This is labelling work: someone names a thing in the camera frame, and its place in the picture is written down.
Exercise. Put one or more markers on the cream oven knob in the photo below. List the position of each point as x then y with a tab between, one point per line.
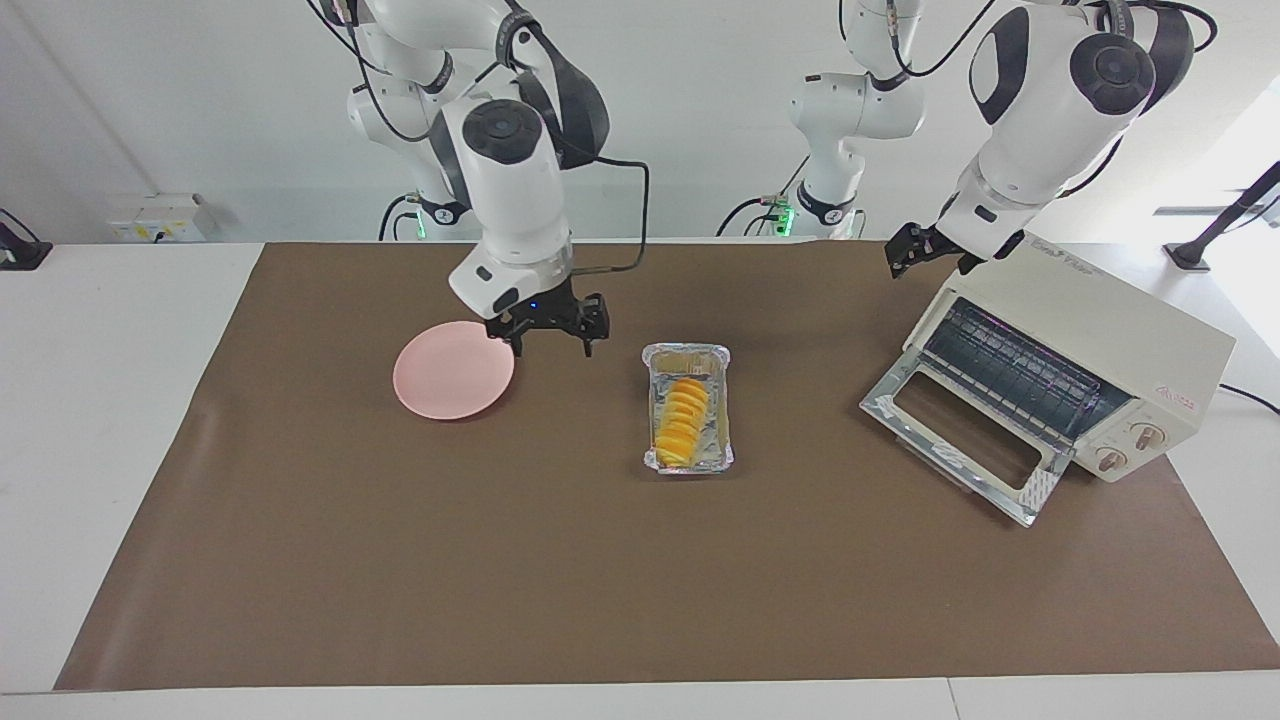
1150	437
1111	460

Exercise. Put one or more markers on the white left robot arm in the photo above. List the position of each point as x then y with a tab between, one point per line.
1040	110

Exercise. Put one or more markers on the black tripod stand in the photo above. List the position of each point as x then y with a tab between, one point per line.
1190	255

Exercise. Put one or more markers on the black clamp stand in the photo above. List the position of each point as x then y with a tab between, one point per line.
25	255

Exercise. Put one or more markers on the aluminium foil tray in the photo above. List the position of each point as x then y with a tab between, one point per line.
722	400

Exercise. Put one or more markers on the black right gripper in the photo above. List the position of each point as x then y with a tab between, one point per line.
545	312

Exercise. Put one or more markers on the white wall socket box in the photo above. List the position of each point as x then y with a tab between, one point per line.
160	218

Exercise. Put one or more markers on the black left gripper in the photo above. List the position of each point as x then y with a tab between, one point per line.
925	240

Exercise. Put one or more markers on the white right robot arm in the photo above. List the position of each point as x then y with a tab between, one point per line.
515	200

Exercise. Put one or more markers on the cream toaster oven body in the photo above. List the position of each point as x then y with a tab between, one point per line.
1120	320

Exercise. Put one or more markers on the glass oven door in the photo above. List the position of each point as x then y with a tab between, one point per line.
900	410

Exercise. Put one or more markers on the brown table mat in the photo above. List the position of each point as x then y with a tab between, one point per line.
600	580

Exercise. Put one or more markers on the pink round plate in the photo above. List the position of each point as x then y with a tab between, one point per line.
445	375

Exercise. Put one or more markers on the golden bread loaf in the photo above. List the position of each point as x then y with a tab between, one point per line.
682	420

